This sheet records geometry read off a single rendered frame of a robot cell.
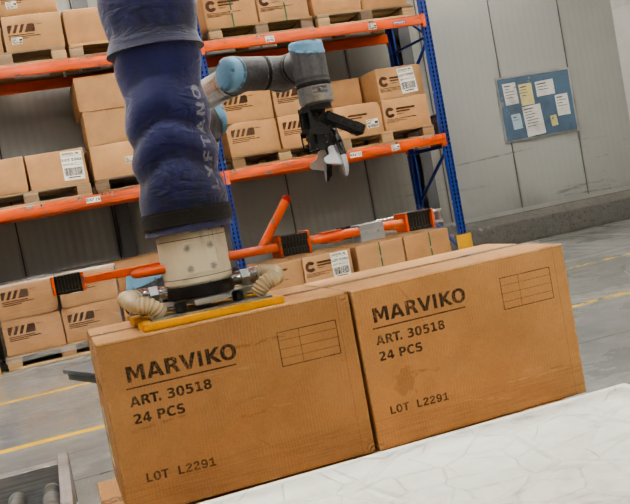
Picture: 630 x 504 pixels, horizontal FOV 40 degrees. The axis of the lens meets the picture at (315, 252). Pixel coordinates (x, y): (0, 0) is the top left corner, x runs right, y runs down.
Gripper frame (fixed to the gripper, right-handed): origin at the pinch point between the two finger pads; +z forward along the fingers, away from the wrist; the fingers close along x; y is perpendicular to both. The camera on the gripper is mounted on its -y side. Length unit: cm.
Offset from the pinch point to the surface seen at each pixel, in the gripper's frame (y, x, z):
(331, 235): 6.5, 3.5, 13.9
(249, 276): 29.5, 2.4, 19.8
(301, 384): 26, 17, 47
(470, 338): -20, 18, 46
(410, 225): -15.7, 3.7, 15.5
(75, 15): -15, -711, -238
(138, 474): 67, 16, 57
